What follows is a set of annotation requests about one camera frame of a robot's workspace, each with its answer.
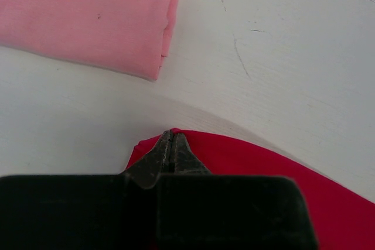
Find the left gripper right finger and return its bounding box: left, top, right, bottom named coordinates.
left=156, top=133, right=318, bottom=249

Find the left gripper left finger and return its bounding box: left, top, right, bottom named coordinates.
left=1, top=131, right=173, bottom=249

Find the folded pink t shirt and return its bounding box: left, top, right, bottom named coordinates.
left=1, top=0, right=179, bottom=80

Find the red t shirt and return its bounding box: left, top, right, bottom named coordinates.
left=125, top=128, right=375, bottom=250

